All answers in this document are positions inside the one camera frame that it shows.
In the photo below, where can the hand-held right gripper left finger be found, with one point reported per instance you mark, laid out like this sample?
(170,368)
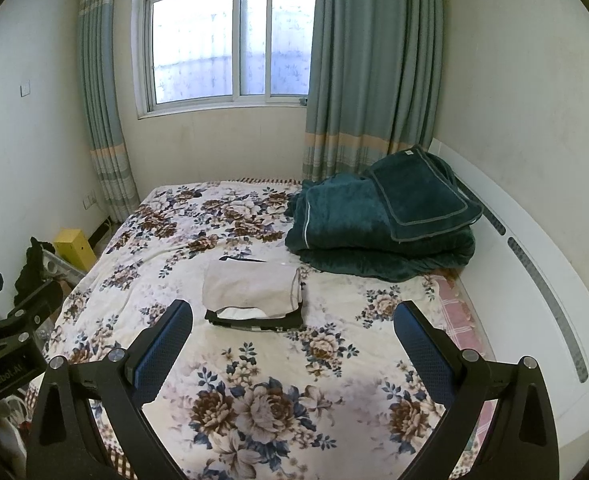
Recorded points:
(155,357)

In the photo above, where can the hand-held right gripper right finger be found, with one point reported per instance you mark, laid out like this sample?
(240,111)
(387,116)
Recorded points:
(424,360)

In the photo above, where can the beige long-sleeve shirt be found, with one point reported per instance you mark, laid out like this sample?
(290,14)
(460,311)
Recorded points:
(249,285)

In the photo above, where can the black cloth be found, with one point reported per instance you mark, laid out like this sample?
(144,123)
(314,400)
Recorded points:
(32,270)

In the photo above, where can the white plastic rack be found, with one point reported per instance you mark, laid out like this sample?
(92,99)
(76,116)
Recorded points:
(64,267)

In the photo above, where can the pink checked sheet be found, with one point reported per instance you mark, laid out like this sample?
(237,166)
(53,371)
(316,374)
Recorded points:
(457,315)

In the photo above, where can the yellow box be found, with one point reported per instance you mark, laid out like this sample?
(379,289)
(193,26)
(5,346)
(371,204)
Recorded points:
(74,250)

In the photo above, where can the white folded garment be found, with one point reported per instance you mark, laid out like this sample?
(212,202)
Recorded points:
(242,312)

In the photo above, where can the floral bedspread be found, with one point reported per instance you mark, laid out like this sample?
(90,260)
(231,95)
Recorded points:
(254,385)

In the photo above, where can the black folded garments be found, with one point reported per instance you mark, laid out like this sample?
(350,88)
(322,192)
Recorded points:
(289,322)

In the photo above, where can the white headboard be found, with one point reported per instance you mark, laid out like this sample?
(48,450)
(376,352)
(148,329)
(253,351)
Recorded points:
(549,270)

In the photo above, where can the dark green folded blanket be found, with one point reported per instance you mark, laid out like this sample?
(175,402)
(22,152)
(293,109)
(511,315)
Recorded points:
(339,225)

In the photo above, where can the dark green cushion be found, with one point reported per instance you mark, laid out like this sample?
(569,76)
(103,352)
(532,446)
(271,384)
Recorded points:
(419,190)

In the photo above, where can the narrow green curtain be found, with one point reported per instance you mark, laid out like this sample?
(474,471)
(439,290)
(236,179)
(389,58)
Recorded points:
(107,85)

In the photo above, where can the wide green curtain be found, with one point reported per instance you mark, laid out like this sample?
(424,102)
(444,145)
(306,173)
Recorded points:
(369,60)

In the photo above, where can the white framed window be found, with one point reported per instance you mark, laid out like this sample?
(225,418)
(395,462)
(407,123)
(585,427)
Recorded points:
(224,35)

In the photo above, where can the white wall outlet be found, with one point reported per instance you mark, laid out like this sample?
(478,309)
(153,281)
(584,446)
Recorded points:
(89,201)

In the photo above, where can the white wall switch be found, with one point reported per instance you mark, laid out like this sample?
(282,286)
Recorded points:
(25,89)

